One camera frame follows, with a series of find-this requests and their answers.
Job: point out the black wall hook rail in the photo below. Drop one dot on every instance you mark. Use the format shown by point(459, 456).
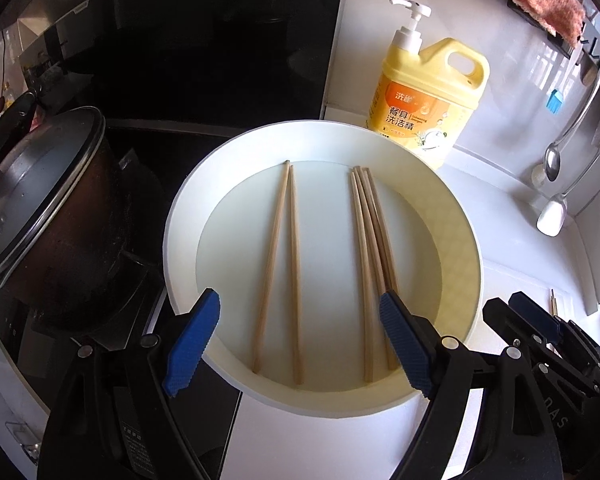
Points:
point(590, 55)

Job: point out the black cloth holder rack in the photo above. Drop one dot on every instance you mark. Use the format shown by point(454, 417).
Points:
point(520, 0)

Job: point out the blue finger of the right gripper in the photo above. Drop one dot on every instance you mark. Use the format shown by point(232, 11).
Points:
point(541, 320)
point(507, 319)

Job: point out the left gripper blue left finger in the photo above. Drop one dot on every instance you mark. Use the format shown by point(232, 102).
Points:
point(191, 342)

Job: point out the white round basin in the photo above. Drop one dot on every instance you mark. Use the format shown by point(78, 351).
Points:
point(217, 236)

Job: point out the steel ladle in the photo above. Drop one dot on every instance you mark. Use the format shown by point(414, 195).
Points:
point(551, 159)

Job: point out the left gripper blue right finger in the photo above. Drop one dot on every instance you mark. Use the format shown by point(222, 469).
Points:
point(411, 338)

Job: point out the yellow dish soap bottle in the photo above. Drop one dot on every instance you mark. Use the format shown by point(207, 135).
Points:
point(426, 95)

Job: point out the pot with glass lid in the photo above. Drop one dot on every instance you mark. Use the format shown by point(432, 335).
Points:
point(37, 176)

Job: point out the blue silicone basting brush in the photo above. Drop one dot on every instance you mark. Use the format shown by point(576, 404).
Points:
point(555, 101)

